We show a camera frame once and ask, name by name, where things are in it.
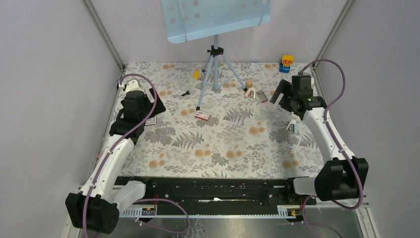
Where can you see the blue stapler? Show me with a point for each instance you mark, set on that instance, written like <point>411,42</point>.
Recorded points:
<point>293,126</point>

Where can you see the yellow block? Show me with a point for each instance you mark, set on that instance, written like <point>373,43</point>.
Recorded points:
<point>196,74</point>

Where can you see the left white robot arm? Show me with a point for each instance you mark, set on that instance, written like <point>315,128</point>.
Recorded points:
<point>96,208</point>

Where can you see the blue playing card deck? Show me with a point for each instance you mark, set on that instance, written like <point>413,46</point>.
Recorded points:
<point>151,121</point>

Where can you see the floral tablecloth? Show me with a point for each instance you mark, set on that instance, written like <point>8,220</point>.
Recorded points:
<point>243,138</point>

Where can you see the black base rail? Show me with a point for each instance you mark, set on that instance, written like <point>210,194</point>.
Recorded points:
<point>217,197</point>

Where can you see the yellow blue toy figure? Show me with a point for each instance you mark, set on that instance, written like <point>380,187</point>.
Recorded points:
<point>285,63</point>

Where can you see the grey staple strip box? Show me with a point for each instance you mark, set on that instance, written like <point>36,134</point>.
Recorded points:
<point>261,96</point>

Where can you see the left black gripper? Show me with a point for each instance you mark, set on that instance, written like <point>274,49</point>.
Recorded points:
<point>159,107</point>

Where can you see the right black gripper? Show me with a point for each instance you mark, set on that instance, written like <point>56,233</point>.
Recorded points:
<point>285,88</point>

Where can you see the pink stapler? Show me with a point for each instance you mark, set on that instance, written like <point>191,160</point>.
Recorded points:
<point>251,93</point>

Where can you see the wooden cube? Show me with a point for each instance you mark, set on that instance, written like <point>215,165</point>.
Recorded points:
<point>249,83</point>

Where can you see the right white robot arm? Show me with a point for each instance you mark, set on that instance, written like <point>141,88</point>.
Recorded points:
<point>343,175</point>

